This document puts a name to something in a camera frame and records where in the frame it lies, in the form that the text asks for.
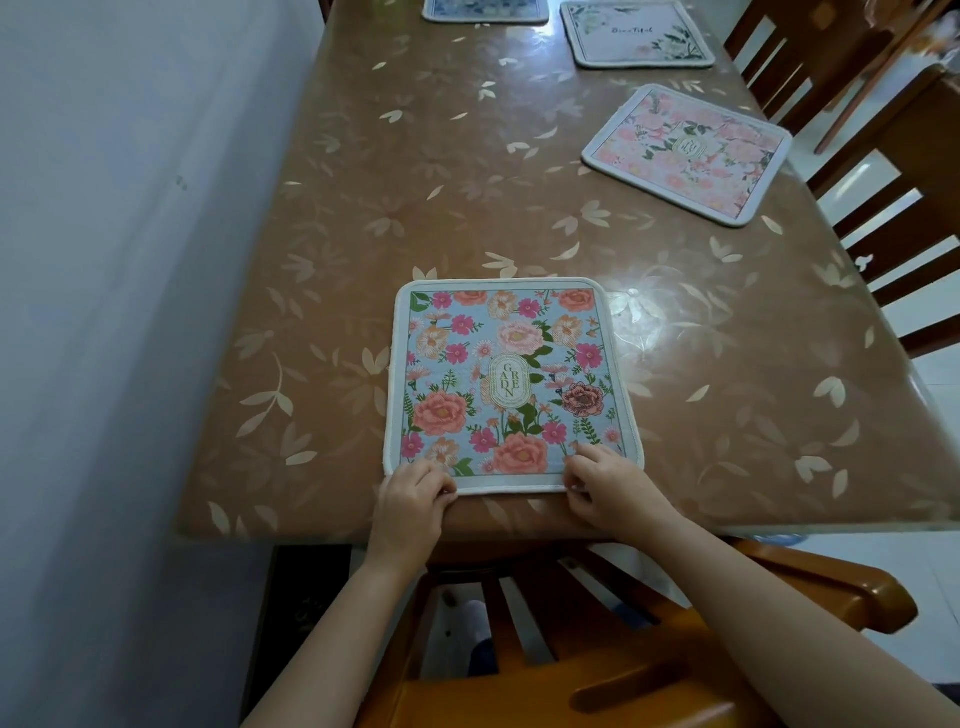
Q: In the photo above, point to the person's left hand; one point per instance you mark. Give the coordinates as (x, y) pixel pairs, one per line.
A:
(405, 517)

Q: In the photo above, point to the person's right hand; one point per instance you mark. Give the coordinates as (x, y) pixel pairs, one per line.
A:
(619, 491)

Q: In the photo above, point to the person's right thumb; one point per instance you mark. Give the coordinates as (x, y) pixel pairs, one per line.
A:
(576, 495)

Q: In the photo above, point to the person's left thumb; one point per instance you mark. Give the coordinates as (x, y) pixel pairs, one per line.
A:
(445, 496)

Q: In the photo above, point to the blue floral square placemat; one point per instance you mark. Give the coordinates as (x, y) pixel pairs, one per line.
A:
(510, 375)

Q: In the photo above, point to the person's left forearm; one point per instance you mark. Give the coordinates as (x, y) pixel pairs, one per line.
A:
(337, 645)

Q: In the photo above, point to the person's right forearm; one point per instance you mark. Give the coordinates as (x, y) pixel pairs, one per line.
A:
(765, 630)

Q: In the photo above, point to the orange-brown wooden armchair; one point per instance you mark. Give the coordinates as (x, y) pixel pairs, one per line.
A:
(600, 675)

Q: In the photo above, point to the brown leaf-patterned table cover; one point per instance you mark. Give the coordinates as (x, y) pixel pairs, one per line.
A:
(450, 187)

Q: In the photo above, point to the pink floral square placemat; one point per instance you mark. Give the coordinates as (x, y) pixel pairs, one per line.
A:
(686, 154)

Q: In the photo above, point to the white floral square placemat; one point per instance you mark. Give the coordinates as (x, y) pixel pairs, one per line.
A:
(637, 34)

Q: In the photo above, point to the dark brown wooden slatted chair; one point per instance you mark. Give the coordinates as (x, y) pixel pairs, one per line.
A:
(810, 52)
(915, 150)

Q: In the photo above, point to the blue patterned square placemat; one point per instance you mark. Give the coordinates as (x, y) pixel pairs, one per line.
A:
(486, 9)

